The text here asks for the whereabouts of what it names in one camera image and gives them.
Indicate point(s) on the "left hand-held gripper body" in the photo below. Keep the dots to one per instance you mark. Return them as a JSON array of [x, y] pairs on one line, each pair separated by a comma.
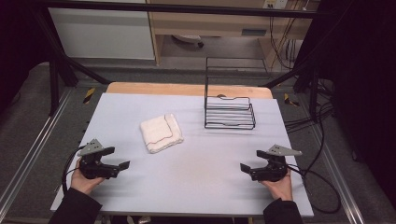
[[93, 169]]

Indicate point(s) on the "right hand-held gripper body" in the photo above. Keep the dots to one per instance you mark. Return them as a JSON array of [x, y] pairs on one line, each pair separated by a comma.
[[271, 172]]

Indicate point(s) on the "white towel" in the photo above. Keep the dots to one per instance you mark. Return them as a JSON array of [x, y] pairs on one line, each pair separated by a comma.
[[161, 133]]

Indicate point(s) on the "person's left hand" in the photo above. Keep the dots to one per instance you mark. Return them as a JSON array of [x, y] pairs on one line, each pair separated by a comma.
[[83, 184]]

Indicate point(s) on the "person's right hand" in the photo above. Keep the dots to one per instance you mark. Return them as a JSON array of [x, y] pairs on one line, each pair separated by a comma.
[[281, 189]]

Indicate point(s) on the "yellow black striped tape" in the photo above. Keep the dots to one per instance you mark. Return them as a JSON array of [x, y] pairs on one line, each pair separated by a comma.
[[290, 100], [89, 95]]

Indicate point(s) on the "black metal stand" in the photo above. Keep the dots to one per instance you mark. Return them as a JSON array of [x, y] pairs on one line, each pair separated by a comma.
[[59, 68], [311, 73]]

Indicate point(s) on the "wooden table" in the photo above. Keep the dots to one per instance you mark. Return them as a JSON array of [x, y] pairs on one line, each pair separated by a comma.
[[186, 89]]

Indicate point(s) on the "white cabinet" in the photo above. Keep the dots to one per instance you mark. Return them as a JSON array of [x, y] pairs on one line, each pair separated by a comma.
[[102, 34]]

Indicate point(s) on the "black curtain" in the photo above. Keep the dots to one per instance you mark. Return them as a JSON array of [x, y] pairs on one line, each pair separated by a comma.
[[18, 40], [364, 93]]

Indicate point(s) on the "white wheeled base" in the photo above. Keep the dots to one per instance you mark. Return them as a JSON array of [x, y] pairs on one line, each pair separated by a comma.
[[188, 38]]

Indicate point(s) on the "wooden desk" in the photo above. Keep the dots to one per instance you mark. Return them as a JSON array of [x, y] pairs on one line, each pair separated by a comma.
[[218, 23]]

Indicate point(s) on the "black metal crossbar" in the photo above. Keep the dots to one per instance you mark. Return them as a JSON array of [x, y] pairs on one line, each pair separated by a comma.
[[186, 9]]

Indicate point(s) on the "aluminium floor rail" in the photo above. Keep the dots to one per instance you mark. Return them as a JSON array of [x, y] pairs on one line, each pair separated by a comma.
[[339, 174], [34, 146]]

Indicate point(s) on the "white wall socket strip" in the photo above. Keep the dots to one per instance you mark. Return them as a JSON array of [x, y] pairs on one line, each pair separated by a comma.
[[275, 3]]

